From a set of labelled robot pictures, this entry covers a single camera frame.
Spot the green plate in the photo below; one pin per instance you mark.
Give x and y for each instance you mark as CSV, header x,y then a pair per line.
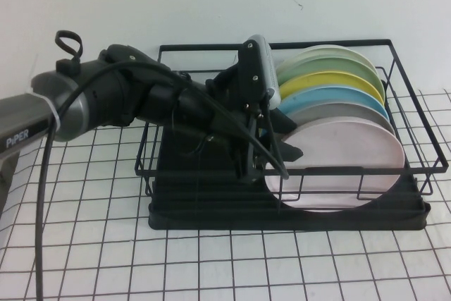
x,y
345,66

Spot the blue plate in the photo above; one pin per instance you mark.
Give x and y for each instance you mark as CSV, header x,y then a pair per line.
x,y
334,98

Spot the pink plate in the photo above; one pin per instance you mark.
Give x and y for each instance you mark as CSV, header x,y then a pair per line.
x,y
334,153

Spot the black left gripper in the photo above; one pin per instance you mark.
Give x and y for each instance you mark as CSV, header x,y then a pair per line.
x,y
232,110

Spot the grey plate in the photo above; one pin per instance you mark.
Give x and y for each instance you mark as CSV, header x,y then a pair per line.
x,y
345,112

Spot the black plastic drip tray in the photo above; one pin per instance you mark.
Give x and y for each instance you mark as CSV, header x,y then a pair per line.
x,y
211,206

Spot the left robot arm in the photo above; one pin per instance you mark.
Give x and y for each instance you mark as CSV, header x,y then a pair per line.
x,y
105,103

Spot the pale white-green plate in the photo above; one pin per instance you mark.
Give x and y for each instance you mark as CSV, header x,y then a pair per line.
x,y
334,50

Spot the yellow plate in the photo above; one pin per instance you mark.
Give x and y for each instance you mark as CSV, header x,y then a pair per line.
x,y
334,80

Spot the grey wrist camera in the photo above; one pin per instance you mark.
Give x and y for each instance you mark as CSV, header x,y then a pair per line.
x,y
267,68

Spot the white black-grid tablecloth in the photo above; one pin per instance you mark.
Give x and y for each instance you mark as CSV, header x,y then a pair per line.
x,y
105,244

